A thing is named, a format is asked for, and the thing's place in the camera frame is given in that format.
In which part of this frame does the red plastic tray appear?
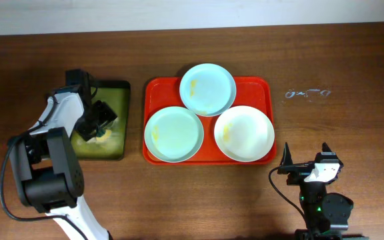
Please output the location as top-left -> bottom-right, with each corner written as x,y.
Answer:
144,76 -> 273,165

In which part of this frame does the light blue plate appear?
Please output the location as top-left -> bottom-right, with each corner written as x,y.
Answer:
179,63 -> 237,117

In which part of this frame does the white plate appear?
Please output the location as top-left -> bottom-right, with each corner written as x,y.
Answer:
214,105 -> 275,163

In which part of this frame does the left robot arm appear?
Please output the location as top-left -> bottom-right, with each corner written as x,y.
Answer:
0,92 -> 117,239

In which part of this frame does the pale green plate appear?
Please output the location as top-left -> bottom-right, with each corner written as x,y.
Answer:
144,106 -> 204,163

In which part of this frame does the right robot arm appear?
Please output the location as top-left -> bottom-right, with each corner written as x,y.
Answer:
268,143 -> 366,240

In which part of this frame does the yellow green sponge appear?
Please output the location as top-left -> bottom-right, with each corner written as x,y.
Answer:
94,129 -> 112,143

